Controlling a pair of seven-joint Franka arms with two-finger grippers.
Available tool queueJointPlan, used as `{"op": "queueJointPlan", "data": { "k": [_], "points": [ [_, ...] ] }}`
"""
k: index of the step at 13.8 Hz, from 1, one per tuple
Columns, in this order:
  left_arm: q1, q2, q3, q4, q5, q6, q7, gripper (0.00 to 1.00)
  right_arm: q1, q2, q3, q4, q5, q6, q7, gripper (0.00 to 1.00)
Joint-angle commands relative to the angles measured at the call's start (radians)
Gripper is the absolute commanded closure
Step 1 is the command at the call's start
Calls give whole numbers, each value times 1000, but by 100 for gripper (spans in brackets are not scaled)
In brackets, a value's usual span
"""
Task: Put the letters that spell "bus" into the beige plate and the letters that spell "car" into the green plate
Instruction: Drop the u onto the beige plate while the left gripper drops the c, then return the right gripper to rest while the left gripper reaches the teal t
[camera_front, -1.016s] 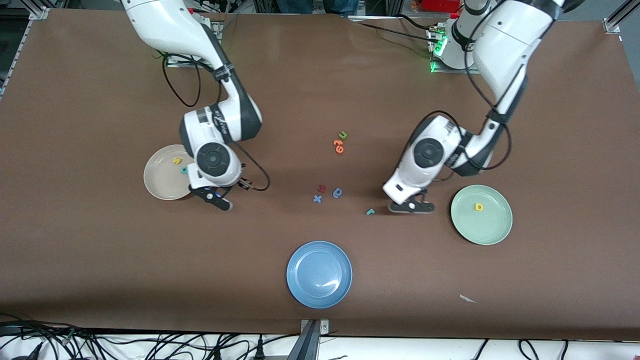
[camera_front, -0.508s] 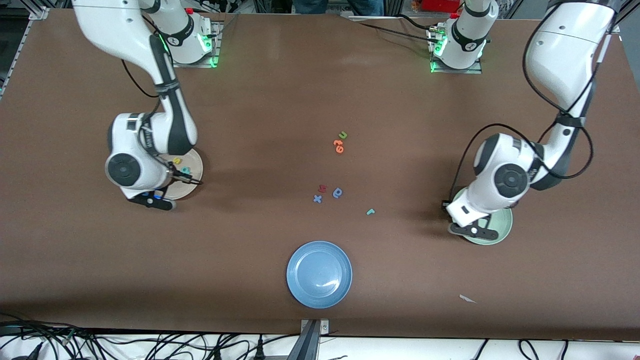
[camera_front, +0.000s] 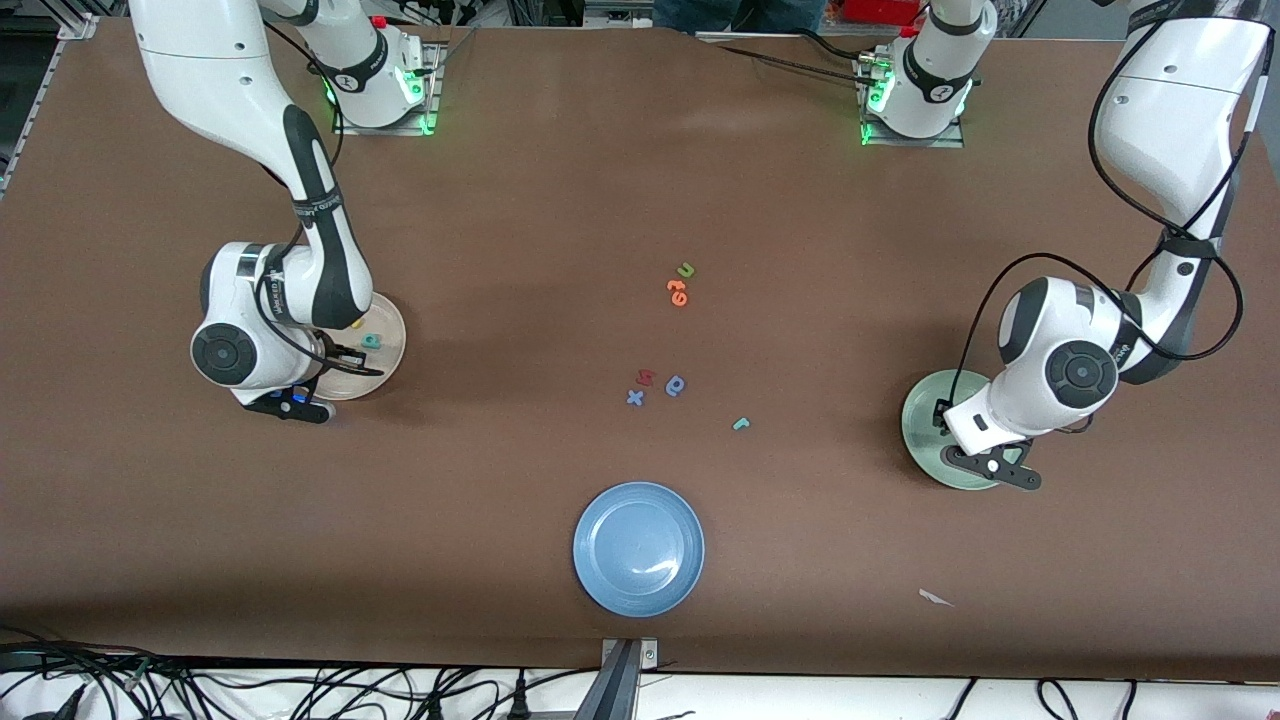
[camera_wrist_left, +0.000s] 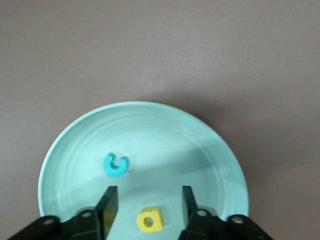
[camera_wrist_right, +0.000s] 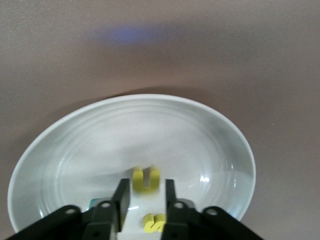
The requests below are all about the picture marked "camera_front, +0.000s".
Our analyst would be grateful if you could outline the brown table cover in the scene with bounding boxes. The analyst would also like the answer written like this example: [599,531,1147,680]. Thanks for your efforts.
[0,20,1280,681]

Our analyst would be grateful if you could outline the blue round plate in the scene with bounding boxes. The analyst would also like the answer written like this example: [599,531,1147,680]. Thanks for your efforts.
[572,481,706,618]

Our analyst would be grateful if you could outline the beige round plate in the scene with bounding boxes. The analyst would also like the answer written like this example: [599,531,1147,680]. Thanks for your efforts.
[308,291,408,402]

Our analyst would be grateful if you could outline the green round plate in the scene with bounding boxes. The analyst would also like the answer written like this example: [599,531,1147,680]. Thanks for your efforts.
[901,369,1003,491]

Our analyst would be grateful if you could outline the red box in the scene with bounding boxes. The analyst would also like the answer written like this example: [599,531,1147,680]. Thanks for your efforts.
[843,0,923,26]

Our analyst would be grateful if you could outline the grey metal stand post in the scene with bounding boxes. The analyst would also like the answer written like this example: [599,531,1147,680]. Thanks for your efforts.
[575,638,661,720]

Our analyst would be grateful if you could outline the black base cable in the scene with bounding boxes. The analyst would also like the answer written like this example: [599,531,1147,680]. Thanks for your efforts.
[715,44,873,83]
[793,27,876,63]

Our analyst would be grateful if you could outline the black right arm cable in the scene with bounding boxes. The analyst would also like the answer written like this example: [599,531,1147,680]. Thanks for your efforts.
[262,18,347,186]
[255,215,387,378]

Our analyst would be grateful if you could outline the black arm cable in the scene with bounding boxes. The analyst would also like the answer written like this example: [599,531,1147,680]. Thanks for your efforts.
[935,15,1263,433]
[262,18,347,186]
[255,215,387,378]

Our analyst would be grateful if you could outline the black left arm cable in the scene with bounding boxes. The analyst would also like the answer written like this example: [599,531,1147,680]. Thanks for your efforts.
[935,15,1263,433]

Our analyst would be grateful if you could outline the aluminium frame rail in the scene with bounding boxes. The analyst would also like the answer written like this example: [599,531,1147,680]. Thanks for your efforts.
[0,14,101,201]

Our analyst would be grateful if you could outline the black cable tangle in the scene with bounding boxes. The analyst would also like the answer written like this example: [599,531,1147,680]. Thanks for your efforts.
[0,625,601,720]

